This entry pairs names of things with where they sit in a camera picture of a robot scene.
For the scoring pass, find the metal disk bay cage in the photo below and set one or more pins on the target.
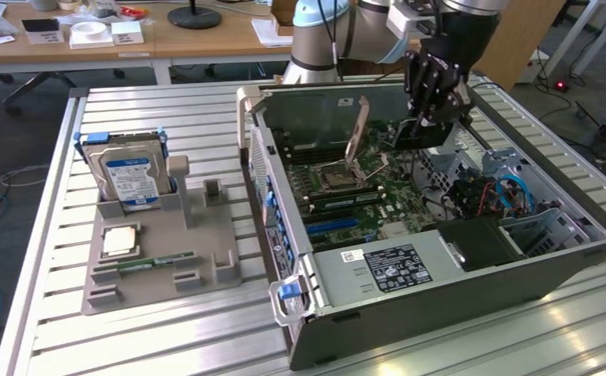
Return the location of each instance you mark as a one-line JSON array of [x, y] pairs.
[[448, 164]]

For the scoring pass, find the black expansion slot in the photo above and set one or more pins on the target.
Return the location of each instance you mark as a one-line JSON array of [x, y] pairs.
[[328, 216]]

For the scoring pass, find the grey plastic parts rack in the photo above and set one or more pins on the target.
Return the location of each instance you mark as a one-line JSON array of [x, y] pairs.
[[177, 243]]

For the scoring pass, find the black RAM slot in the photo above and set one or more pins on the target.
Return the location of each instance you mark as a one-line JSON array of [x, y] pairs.
[[320, 157], [317, 149], [333, 192]]

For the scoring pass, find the black disk power connector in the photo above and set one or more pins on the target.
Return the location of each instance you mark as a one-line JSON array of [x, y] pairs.
[[467, 197]]

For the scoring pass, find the plain white box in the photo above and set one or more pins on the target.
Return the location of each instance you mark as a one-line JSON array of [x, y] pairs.
[[125, 33]]

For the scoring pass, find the wooden desk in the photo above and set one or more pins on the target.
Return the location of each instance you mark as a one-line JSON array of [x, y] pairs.
[[219, 41], [20, 53]]

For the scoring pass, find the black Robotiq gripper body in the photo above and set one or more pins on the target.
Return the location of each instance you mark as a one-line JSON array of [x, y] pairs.
[[459, 39]]

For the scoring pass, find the graphics card with metal bracket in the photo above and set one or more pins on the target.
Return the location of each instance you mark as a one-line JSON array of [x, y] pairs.
[[428, 137]]

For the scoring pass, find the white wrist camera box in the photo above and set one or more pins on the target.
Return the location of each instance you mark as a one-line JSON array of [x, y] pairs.
[[401, 19]]

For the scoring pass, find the green motherboard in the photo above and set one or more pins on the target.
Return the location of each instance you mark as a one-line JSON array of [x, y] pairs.
[[385, 203]]

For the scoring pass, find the dark RAM stick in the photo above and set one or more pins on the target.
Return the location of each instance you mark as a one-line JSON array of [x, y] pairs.
[[344, 199]]

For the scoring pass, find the white tape roll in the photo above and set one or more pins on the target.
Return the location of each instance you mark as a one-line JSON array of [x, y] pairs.
[[89, 30]]

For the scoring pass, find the CPU socket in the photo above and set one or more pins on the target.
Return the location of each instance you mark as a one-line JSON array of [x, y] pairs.
[[333, 178]]

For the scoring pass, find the hard disk in blue caddy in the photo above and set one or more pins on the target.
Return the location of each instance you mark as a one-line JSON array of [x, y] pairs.
[[125, 176]]

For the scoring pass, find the blue expansion slot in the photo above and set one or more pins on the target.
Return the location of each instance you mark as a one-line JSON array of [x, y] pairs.
[[331, 227]]

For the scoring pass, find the black chair base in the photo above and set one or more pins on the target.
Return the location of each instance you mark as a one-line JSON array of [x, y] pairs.
[[25, 88]]

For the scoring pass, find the silver CPU chip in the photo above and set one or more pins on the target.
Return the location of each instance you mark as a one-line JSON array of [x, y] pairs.
[[120, 241]]

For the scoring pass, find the white table frame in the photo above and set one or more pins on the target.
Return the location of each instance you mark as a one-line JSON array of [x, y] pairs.
[[568, 39]]

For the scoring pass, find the grey power supply with label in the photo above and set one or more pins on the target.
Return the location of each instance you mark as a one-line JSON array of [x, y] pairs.
[[344, 282]]

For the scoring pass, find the metal socket cover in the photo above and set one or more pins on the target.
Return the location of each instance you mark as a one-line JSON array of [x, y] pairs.
[[380, 164]]

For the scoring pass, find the red small item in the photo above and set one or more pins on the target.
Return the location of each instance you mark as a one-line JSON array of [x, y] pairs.
[[130, 13]]

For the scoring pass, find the grey case latch blue tab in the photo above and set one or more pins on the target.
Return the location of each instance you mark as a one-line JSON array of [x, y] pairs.
[[292, 291]]

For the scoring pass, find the black round lamp base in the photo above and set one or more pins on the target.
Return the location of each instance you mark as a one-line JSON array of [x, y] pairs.
[[193, 19]]

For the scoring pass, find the white box with black top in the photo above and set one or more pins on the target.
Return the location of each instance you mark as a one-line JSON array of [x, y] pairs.
[[41, 33]]

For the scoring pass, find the blue card retention latch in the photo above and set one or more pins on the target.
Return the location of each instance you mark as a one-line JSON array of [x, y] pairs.
[[281, 236], [288, 256], [267, 194], [276, 218]]

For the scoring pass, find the grey metal drive bracket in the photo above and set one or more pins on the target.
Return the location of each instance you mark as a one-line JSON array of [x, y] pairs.
[[543, 231]]

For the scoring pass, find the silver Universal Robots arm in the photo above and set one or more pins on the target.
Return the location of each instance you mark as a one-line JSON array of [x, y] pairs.
[[323, 35]]

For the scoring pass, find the brown cardboard box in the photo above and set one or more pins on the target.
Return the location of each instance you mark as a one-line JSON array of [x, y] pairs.
[[284, 11]]

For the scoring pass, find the stack of white papers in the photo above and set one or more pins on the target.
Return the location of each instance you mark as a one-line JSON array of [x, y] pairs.
[[271, 33]]

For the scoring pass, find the flat white box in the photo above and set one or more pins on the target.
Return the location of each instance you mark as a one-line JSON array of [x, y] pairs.
[[90, 44]]

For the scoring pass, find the open dark grey PC case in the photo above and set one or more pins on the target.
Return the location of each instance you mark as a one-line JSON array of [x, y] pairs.
[[437, 313]]

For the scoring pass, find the green RAM stick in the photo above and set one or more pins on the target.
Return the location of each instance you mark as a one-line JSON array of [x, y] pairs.
[[156, 261]]

